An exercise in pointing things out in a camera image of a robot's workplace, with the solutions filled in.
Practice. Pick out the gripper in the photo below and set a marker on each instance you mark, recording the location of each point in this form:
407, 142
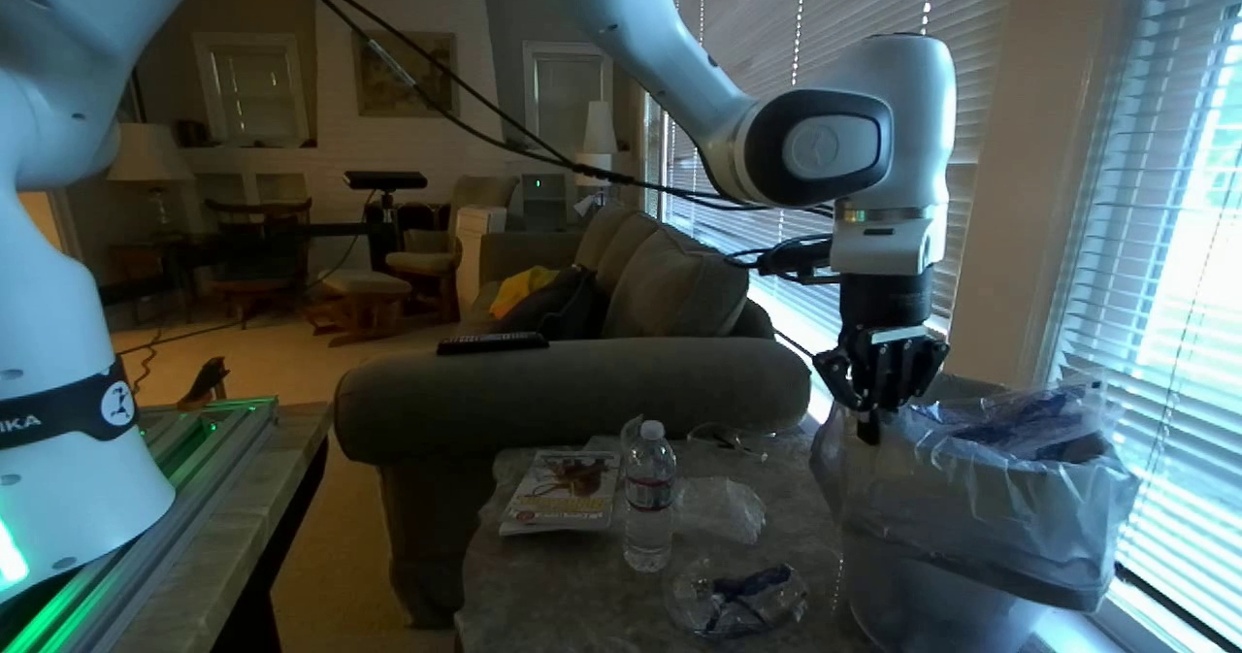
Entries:
885, 299

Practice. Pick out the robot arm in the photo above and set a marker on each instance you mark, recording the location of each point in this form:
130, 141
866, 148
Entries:
68, 275

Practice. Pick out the clear plastic bin liner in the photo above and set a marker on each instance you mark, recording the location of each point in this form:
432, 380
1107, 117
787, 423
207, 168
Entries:
1009, 498

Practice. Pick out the grey trash bin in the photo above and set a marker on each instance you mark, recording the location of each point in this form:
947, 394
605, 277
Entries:
931, 604

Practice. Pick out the clear safety glasses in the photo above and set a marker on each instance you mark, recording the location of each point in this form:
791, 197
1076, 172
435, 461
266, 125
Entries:
733, 440

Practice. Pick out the crumpled clear plastic bag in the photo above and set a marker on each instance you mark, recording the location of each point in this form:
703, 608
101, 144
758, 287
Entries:
720, 509

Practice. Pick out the clear plastic water bottle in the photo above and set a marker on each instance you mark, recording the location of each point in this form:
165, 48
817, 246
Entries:
648, 507

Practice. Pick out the plastic bag with blue wrapper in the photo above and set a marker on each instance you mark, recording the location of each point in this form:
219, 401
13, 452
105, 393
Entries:
735, 600

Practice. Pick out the window blinds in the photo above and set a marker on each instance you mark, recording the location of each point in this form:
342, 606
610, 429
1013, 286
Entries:
1174, 294
854, 3

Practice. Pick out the grey sofa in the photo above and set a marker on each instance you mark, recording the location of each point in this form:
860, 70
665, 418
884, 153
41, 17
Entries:
572, 391

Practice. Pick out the dark bag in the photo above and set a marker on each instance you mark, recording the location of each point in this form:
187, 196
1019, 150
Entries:
568, 304

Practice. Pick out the magazine with brown picture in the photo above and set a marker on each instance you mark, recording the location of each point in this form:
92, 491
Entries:
563, 493

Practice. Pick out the table lamp with narrow shade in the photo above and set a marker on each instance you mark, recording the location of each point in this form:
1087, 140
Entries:
599, 134

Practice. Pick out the yellow cloth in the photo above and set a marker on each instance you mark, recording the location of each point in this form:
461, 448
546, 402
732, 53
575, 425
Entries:
519, 289

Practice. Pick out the black remote control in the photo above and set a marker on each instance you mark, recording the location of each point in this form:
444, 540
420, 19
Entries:
493, 342

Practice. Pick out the white appliance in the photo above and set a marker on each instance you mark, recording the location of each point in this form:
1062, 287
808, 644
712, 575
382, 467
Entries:
478, 250

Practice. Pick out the window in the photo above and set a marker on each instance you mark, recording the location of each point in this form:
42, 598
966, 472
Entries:
254, 90
566, 90

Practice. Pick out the rocking chair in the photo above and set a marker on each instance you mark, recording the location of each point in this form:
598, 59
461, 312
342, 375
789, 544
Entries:
437, 255

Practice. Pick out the wooden footstool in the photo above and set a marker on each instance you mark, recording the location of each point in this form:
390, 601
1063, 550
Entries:
364, 294

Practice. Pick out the framed painting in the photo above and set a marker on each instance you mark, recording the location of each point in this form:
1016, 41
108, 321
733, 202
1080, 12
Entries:
398, 90

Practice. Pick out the wooden chair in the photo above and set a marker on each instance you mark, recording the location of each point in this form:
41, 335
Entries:
260, 245

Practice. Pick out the wooden bird figure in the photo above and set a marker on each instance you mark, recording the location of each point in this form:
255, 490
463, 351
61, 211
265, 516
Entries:
206, 381

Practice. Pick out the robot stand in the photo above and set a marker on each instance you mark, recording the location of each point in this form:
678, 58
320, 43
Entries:
209, 498

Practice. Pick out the table lamp with wide shade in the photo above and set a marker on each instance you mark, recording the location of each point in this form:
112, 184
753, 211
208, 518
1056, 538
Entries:
148, 153

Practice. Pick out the camera on tripod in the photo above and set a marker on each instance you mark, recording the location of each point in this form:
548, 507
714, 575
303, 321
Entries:
385, 180

